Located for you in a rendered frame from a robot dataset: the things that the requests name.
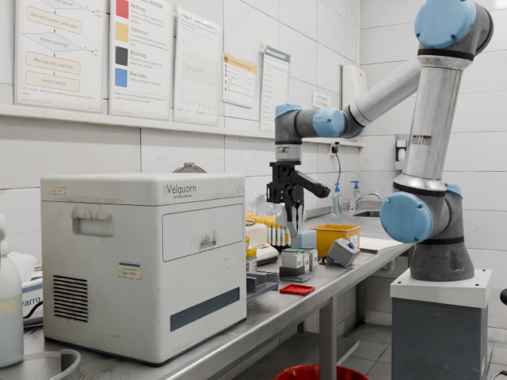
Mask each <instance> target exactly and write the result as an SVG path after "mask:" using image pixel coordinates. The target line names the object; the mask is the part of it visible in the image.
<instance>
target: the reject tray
mask: <svg viewBox="0 0 507 380"><path fill-rule="evenodd" d="M314 290H315V287H311V286H304V285H298V284H289V285H287V286H285V287H283V288H281V289H280V290H279V292H280V293H287V294H293V295H299V296H305V295H307V294H309V293H310V292H312V291H314Z"/></svg>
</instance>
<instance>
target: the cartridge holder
mask: <svg viewBox="0 0 507 380"><path fill-rule="evenodd" d="M277 273H278V274H279V279H282V280H293V281H298V282H301V283H302V282H304V281H305V280H309V279H310V278H311V274H307V273H305V266H304V265H303V266H301V267H299V268H288V267H281V266H280V267H279V272H277Z"/></svg>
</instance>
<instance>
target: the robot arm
mask: <svg viewBox="0 0 507 380"><path fill-rule="evenodd" d="M413 27H414V32H415V35H416V38H417V40H418V41H419V47H418V51H417V55H416V56H415V57H413V58H412V59H411V60H409V61H408V62H406V63H405V64H404V65H403V66H401V67H400V68H398V69H397V70H395V71H394V72H393V73H392V74H391V75H389V76H387V77H386V78H384V79H383V80H382V81H381V82H380V83H378V84H377V85H375V86H374V87H372V88H371V89H369V91H367V92H366V93H364V94H363V95H362V96H360V97H359V98H357V100H355V101H354V102H352V103H351V104H349V105H348V106H347V107H345V108H344V109H343V110H341V111H340V110H339V109H337V108H330V107H324V108H321V109H307V110H303V109H302V106H301V105H300V104H299V103H282V104H278V105H277V106H276V107H275V119H274V122H275V159H276V160H277V161H275V162H269V166H270V167H272V182H269V183H266V202H269V203H273V204H280V203H284V206H283V207H282V213H281V215H280V216H277V217H275V223H276V224H277V225H280V226H283V227H285V228H288V229H289V232H290V236H291V238H295V237H296V236H297V233H298V231H299V229H300V225H301V221H302V219H303V211H304V188H305V189H306V190H308V191H310V192H311V193H313V195H315V196H316V197H318V198H327V197H328V195H329V194H330V189H329V188H328V187H327V186H326V185H324V184H322V183H319V182H317V181H315V180H314V179H312V178H311V177H309V176H307V175H306V174H304V173H302V172H300V171H299V170H295V165H302V161H301V160H300V159H302V158H303V138H343V139H351V138H355V137H358V136H360V135H361V134H362V133H363V131H364V129H365V127H366V126H367V125H369V124H370V123H372V122H373V121H375V120H376V119H378V118H379V117H380V116H382V115H384V114H385V113H387V112H388V111H389V110H391V109H392V108H394V107H395V106H397V105H398V104H399V103H401V102H403V101H404V100H406V99H407V98H408V97H410V96H411V95H413V94H414V93H416V92H417V95H416V102H415V106H414V111H413V118H412V122H411V127H410V134H409V139H408V143H407V150H406V155H405V159H404V166H403V170H402V174H401V175H400V176H398V177H396V178H395V179H394V182H393V186H392V193H391V194H390V195H389V196H388V197H387V198H386V199H385V200H384V201H383V203H382V205H381V208H380V211H379V218H380V222H381V225H382V227H383V228H384V230H385V231H386V233H387V235H388V236H389V237H391V238H392V239H394V240H395V241H398V242H400V243H403V244H415V250H414V252H413V258H412V261H411V264H410V276H411V277H412V278H413V279H416V280H424V281H433V282H450V281H459V280H468V279H471V278H473V277H474V276H475V268H474V265H473V263H472V261H471V258H470V256H469V253H468V251H467V249H466V246H465V238H464V226H463V214H462V195H461V189H460V187H459V186H458V185H457V184H454V183H443V182H442V181H441V178H442V174H443V170H444V163H445V159H446V155H447V148H448V145H449V141H450V134H451V130H452V126H453V119H454V115H455V111H456V104H457V100H458V96H459V89H460V85H461V81H462V74H463V71H464V70H465V69H466V68H467V67H469V66H470V65H471V64H473V61H474V58H475V57H476V56H477V55H479V54H480V53H481V52H482V51H483V50H484V49H485V48H486V47H487V46H488V45H489V43H490V41H491V38H492V37H493V31H494V23H493V18H492V16H491V14H490V12H489V11H488V10H487V9H486V8H484V7H483V6H481V5H479V4H477V3H476V2H474V1H472V0H427V1H426V2H424V3H423V5H422V6H421V7H420V9H419V10H418V12H417V14H416V17H415V20H414V25H413ZM268 188H269V198H268Z"/></svg>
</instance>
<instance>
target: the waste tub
mask: <svg viewBox="0 0 507 380"><path fill-rule="evenodd" d="M310 229H311V230H316V250H317V251H318V258H321V259H322V257H323V256H326V255H327V254H328V252H329V250H330V248H331V247H332V245H333V243H334V241H336V240H338V239H340V238H344V239H345V240H347V241H348V242H349V243H350V242H352V243H353V245H354V246H356V247H357V248H358V249H360V226H355V225H329V224H324V225H320V226H316V227H313V228H310Z"/></svg>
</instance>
